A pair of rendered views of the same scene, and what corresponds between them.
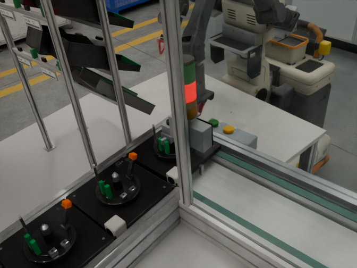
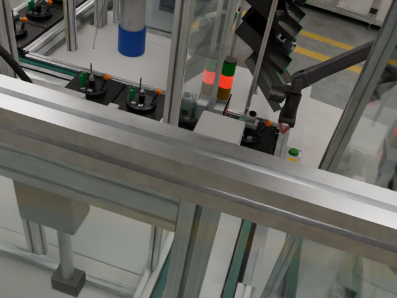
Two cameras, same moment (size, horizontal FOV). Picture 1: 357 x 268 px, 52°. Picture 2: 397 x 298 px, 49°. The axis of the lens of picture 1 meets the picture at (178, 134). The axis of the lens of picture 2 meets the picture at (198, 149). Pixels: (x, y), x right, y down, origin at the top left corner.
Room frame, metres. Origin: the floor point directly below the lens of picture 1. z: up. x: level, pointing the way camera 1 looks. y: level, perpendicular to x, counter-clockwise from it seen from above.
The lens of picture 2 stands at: (-0.05, -1.10, 2.16)
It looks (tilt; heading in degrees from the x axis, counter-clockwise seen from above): 41 degrees down; 55
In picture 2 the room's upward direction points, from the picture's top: 11 degrees clockwise
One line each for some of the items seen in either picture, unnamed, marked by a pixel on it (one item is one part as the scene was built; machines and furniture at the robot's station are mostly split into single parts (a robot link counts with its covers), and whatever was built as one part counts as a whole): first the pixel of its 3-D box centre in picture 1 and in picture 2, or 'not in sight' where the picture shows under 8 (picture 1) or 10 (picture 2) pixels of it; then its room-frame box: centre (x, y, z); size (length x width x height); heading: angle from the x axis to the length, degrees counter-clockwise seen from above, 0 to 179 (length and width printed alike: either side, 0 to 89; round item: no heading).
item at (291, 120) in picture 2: not in sight; (289, 110); (1.09, -0.08, 1.15); 0.10 x 0.07 x 0.07; 46
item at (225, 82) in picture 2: not in sight; (225, 78); (0.77, -0.03, 1.33); 0.05 x 0.05 x 0.05
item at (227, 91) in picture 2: not in sight; (223, 90); (0.77, -0.03, 1.28); 0.05 x 0.05 x 0.05
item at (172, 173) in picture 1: (175, 176); not in sight; (0.85, 0.02, 0.97); 0.05 x 0.05 x 0.04; 45
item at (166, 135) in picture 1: (169, 130); (249, 118); (0.98, 0.03, 1.06); 0.08 x 0.04 x 0.07; 136
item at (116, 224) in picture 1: (116, 182); not in sight; (0.81, 0.20, 1.01); 0.24 x 0.24 x 0.13; 45
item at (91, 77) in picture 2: not in sight; (91, 81); (0.46, 0.55, 1.01); 0.24 x 0.24 x 0.13; 45
